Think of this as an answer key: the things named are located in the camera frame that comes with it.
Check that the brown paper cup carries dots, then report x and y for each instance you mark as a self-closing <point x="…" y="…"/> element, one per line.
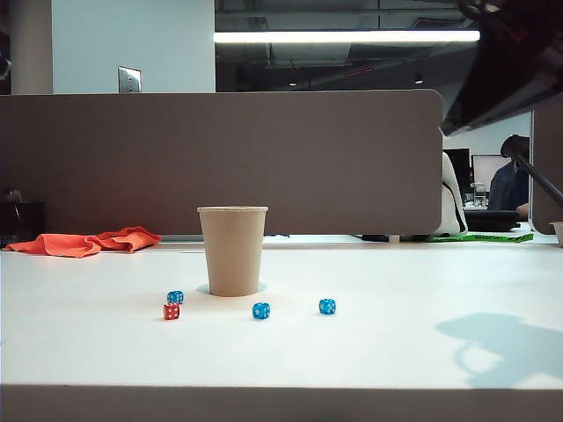
<point x="233" y="250"/>

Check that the black computer monitor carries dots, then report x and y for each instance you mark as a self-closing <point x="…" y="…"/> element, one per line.
<point x="459" y="167"/>

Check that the grey desk divider panel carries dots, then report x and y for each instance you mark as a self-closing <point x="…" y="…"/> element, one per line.
<point x="550" y="140"/>
<point x="264" y="154"/>

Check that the black slanted pole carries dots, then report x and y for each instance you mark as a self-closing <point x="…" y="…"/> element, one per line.
<point x="545" y="181"/>

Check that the right wrist camera assembly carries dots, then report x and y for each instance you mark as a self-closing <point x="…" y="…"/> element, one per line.
<point x="497" y="8"/>

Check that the clear glass bottle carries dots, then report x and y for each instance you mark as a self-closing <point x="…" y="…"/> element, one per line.
<point x="478" y="195"/>

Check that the beige paper bowl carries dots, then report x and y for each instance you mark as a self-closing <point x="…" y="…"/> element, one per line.
<point x="558" y="233"/>

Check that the seated person in blue shirt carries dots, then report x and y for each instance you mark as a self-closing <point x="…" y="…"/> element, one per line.
<point x="506" y="189"/>

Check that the monitor with white screen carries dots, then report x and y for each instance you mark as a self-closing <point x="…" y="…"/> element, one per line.
<point x="484" y="169"/>

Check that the metal wall switch plate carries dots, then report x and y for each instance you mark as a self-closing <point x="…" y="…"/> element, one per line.
<point x="129" y="80"/>

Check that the long ceiling light strip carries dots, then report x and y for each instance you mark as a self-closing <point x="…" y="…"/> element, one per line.
<point x="343" y="36"/>

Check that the black flat device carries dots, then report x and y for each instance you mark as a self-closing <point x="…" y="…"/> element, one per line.
<point x="374" y="238"/>

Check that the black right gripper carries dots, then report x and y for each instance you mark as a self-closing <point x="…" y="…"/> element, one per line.
<point x="528" y="35"/>

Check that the black flat case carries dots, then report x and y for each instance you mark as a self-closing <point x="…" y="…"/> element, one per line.
<point x="490" y="220"/>

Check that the red translucent die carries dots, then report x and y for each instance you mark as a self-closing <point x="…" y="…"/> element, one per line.
<point x="171" y="312"/>

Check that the green tape strip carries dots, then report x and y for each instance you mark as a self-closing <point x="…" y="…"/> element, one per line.
<point x="484" y="237"/>

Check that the blue translucent die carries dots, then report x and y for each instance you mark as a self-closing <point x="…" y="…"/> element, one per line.
<point x="175" y="296"/>
<point x="261" y="311"/>
<point x="327" y="307"/>

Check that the orange cloth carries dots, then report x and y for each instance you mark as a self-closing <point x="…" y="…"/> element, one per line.
<point x="66" y="246"/>

